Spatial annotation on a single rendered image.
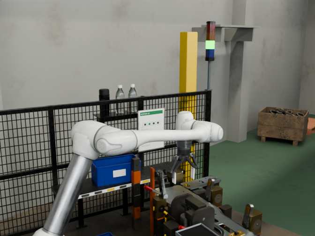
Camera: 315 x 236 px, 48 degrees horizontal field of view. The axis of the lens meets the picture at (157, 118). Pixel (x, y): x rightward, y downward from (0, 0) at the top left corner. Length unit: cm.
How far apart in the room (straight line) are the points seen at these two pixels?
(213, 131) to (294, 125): 507
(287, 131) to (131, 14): 368
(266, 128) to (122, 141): 559
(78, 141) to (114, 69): 301
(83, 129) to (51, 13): 257
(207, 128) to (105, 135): 60
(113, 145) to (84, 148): 17
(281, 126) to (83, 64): 402
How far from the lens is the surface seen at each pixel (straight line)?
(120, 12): 472
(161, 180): 207
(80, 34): 433
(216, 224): 199
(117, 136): 160
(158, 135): 179
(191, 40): 276
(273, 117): 696
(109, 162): 249
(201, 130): 191
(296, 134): 696
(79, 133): 172
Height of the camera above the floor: 197
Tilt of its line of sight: 13 degrees down
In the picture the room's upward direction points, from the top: straight up
